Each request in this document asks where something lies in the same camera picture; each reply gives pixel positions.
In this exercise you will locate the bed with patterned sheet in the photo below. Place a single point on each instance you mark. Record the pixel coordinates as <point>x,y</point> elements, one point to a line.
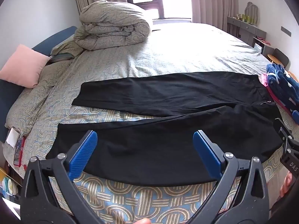
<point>175,58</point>

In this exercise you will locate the dark framed window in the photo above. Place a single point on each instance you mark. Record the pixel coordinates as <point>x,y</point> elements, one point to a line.
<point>172,0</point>

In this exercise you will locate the yellow green bottles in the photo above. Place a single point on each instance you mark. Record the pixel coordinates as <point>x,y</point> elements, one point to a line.
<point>247,18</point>

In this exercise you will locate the dark wall switch plate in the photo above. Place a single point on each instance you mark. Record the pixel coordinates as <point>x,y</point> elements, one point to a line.
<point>286,30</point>

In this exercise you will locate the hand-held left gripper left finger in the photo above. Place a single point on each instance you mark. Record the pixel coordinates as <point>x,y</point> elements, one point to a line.
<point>83,154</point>

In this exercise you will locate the black pants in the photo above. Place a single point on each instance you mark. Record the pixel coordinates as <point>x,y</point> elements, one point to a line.
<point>151,149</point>

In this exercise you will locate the pink pillow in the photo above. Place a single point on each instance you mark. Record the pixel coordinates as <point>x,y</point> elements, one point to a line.
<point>21,67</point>

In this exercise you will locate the pink cloth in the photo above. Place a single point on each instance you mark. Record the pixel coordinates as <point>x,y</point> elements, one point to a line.
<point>266,80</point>

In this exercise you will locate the wooden chair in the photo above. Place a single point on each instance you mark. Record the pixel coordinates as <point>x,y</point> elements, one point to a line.
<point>280,56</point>

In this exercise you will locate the patterned pillow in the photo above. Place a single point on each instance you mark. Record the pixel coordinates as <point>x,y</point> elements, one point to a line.
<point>65,49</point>

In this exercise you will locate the grey dresser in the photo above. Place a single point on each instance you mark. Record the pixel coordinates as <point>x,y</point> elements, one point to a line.
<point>245,26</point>

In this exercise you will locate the person's left hand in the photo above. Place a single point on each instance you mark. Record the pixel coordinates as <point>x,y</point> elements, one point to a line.
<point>143,221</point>

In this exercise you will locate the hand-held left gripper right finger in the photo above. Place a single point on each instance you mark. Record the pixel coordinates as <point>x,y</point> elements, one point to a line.
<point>208,156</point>

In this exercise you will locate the red phone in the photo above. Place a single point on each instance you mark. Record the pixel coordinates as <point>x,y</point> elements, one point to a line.
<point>18,151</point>

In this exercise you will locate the pink item on dresser shelf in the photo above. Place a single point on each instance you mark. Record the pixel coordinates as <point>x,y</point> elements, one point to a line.
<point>260,40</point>

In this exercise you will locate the white paper card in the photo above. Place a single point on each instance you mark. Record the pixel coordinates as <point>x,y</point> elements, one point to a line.
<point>11,137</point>

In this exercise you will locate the white round container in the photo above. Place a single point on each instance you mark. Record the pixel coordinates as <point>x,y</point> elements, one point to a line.
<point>9,186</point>

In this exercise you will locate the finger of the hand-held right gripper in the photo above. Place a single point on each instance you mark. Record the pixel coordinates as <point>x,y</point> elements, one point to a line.
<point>283,130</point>
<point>296,114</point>

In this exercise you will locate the person's right hand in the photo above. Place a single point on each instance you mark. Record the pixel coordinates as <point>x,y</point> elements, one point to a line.
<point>286,186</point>

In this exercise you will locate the blue dotted fleece clothes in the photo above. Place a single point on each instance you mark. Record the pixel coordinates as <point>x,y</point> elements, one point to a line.
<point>285,86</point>

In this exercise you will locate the folded patterned duvet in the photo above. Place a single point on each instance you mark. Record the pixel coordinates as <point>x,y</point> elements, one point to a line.
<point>112,25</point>

